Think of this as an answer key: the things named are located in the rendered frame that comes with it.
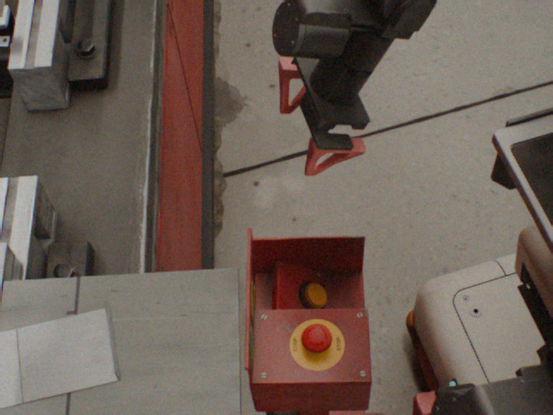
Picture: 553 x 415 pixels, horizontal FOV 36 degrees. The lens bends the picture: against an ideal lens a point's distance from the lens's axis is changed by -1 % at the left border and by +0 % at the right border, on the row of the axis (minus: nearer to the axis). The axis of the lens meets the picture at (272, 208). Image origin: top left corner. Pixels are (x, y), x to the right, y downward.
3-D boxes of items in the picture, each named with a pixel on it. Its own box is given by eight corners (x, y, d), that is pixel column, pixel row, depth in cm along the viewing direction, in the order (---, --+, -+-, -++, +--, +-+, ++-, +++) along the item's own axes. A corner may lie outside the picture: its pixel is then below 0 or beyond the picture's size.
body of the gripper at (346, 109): (314, 131, 95) (345, 86, 90) (287, 64, 100) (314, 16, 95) (364, 133, 98) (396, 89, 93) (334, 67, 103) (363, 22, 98)
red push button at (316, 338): (333, 360, 113) (333, 350, 110) (301, 360, 113) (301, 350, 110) (332, 332, 115) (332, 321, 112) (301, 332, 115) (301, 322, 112)
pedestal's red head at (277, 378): (368, 411, 121) (374, 366, 105) (255, 412, 122) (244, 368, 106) (362, 282, 131) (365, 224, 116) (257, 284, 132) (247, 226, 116)
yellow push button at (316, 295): (320, 314, 125) (328, 309, 123) (297, 309, 123) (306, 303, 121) (319, 290, 127) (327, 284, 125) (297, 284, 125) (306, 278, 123)
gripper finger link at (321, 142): (289, 190, 100) (325, 138, 93) (272, 142, 103) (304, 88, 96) (340, 189, 103) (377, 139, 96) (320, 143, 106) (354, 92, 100)
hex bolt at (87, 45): (95, 57, 125) (92, 50, 123) (77, 59, 125) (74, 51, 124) (97, 43, 126) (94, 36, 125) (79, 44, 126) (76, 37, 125)
